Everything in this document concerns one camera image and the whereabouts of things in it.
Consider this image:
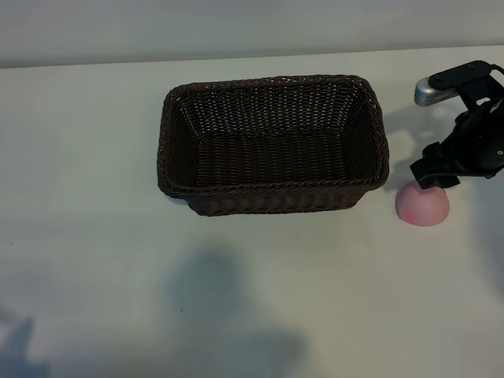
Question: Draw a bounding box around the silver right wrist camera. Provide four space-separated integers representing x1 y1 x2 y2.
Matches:
413 76 460 106

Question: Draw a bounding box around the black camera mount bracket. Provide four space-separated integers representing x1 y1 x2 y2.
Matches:
427 60 504 115

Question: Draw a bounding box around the pink peach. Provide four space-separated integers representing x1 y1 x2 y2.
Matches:
395 181 450 228

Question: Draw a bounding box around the dark brown woven basket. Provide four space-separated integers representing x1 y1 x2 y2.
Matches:
156 73 391 217

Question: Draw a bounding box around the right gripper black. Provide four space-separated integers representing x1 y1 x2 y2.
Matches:
409 100 504 191

